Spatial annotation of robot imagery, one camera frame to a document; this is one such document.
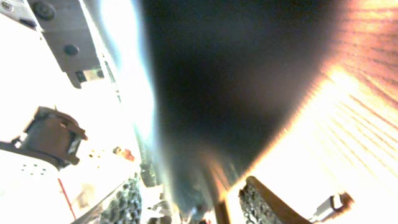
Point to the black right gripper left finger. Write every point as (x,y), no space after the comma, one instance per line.
(122,206)

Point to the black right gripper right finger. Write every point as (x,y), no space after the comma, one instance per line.
(260,205)

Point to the white power strip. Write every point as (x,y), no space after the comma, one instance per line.
(66,142)

